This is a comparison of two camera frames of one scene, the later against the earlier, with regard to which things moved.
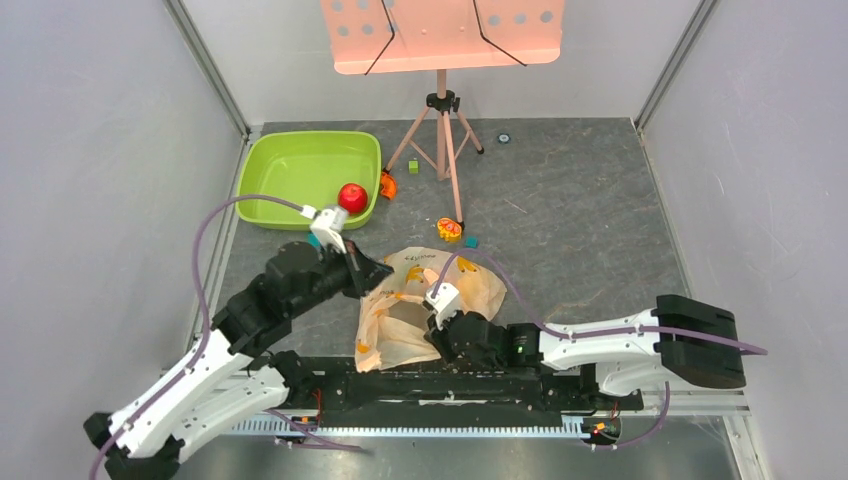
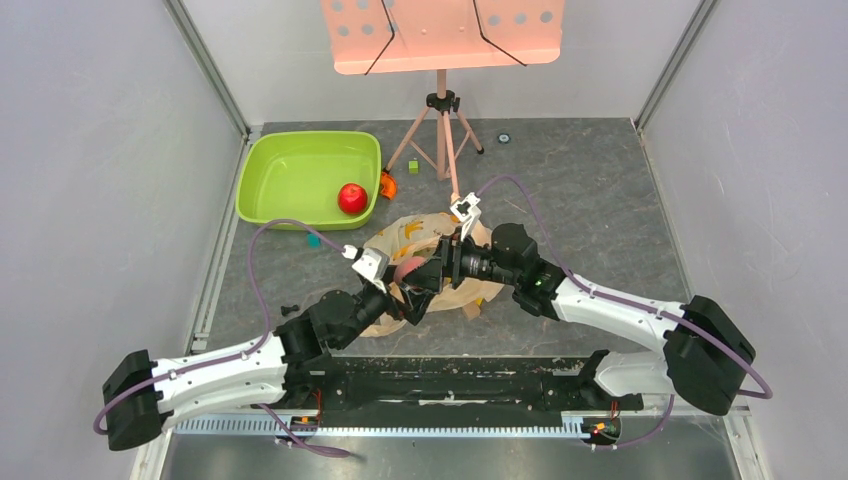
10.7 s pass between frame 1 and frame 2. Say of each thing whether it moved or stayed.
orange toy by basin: stayed
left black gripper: moved
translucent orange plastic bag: moved
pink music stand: stayed
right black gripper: moved
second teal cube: stayed
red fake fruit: stayed
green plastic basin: stayed
